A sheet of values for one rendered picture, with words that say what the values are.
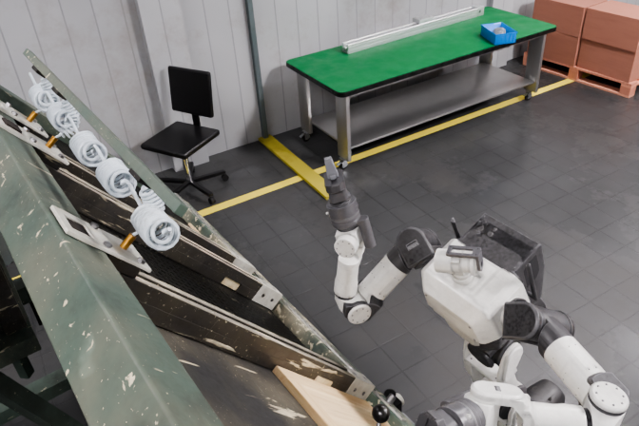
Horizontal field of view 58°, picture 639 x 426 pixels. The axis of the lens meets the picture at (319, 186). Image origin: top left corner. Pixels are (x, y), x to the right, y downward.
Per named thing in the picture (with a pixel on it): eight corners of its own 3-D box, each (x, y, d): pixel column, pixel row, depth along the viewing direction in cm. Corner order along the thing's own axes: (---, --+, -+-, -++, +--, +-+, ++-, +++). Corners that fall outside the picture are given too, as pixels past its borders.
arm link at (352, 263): (348, 216, 175) (344, 251, 182) (338, 231, 168) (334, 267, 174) (368, 221, 173) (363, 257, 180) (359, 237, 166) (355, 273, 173)
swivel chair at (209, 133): (213, 163, 493) (193, 58, 442) (243, 194, 450) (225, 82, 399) (145, 185, 468) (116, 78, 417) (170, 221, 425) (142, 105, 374)
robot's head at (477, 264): (454, 261, 161) (450, 241, 157) (485, 264, 157) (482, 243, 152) (448, 278, 157) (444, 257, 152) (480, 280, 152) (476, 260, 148)
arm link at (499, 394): (468, 431, 124) (532, 439, 122) (473, 392, 122) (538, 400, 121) (464, 415, 130) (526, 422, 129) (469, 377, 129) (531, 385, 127)
